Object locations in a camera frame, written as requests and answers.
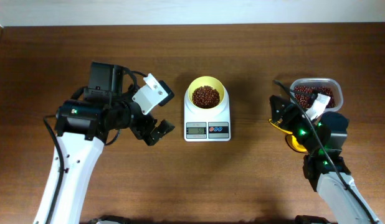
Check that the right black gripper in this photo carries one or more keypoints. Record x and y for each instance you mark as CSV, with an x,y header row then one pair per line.
x,y
281,109

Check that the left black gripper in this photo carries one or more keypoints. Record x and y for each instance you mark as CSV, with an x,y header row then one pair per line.
x,y
146,129

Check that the yellow measuring scoop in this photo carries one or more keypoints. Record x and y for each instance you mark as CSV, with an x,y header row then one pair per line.
x,y
290,139

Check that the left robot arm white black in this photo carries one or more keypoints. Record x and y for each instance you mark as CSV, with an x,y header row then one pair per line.
x,y
112,100

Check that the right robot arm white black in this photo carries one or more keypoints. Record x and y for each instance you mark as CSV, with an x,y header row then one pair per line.
x,y
322,134

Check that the red beans in bowl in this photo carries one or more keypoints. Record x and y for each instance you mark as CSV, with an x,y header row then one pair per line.
x,y
205,97

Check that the white digital kitchen scale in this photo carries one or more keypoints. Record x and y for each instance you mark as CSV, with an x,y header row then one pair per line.
x,y
213,124

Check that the yellow plastic bowl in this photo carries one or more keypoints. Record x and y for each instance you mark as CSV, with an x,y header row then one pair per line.
x,y
206,81

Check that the red beans in container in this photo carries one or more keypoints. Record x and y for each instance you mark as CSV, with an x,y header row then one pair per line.
x,y
304,95

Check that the clear plastic container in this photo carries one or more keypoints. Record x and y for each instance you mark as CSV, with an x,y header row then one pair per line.
x,y
326,82

